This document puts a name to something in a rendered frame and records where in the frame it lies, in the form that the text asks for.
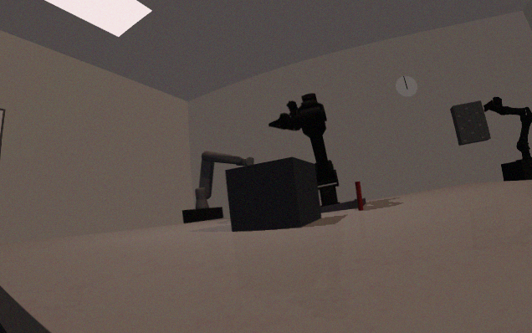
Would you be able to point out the dark red peg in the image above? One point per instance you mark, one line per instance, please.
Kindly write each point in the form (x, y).
(359, 197)

